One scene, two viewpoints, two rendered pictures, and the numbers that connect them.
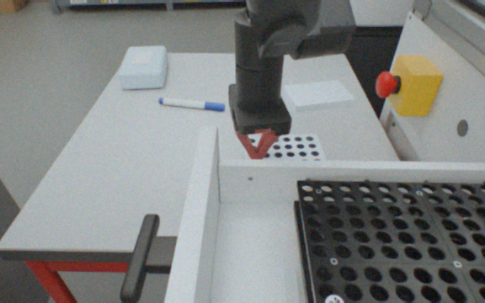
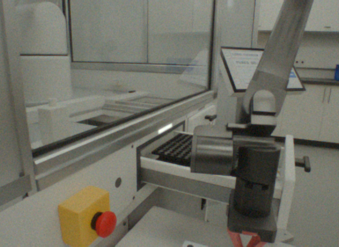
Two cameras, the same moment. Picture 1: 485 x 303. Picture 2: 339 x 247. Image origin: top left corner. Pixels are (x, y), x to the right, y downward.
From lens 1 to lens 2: 0.72 m
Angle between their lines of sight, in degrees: 121
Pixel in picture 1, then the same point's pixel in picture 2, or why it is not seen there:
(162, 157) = not seen: outside the picture
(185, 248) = (290, 149)
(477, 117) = (121, 168)
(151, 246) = (303, 161)
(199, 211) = (288, 154)
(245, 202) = not seen: hidden behind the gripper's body
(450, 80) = (95, 180)
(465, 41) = (94, 153)
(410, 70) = (103, 195)
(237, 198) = not seen: hidden behind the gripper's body
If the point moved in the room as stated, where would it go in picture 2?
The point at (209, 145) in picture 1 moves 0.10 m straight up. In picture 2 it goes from (288, 169) to (296, 118)
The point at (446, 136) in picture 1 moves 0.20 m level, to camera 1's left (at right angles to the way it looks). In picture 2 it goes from (112, 199) to (208, 228)
